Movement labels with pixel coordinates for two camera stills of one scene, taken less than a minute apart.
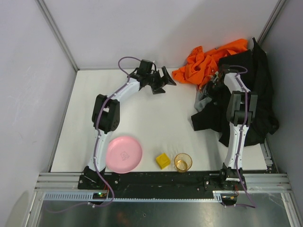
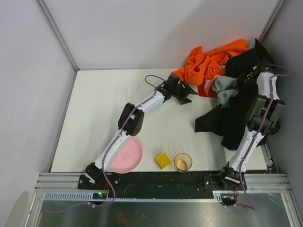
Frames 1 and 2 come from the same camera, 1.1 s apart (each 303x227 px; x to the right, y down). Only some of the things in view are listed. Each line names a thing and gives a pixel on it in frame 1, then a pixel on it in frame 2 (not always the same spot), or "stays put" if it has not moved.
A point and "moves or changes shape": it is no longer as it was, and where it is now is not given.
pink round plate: x=123 y=154 stays put
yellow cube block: x=163 y=161 stays put
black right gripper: x=213 y=85 to x=238 y=83
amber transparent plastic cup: x=182 y=162 stays put
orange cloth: x=200 y=65 stays put
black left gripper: x=158 y=80 to x=181 y=91
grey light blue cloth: x=201 y=100 moves or changes shape
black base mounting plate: x=161 y=185 stays put
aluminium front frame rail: x=255 y=182 stays put
